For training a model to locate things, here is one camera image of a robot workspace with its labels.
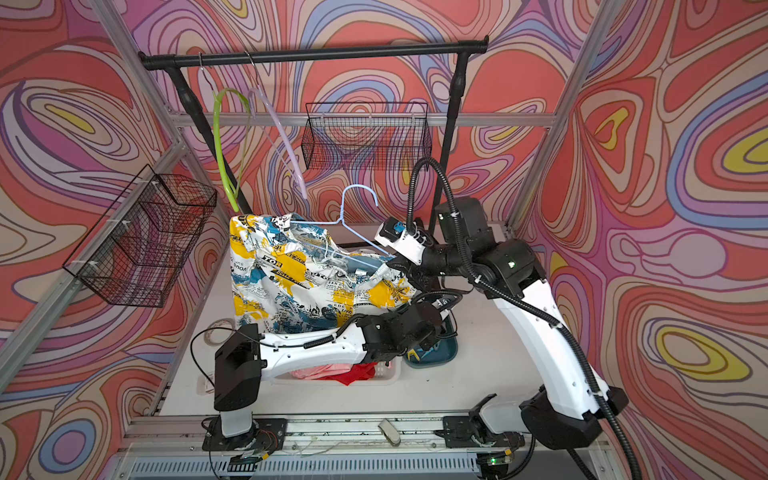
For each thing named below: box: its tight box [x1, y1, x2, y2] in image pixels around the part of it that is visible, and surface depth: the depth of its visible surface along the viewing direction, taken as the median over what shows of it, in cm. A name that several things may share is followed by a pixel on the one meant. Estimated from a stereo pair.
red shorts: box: [316, 362, 378, 386], surface depth 76 cm
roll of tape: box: [204, 318, 235, 346], surface depth 93 cm
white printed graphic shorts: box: [229, 212, 416, 334], surface depth 65 cm
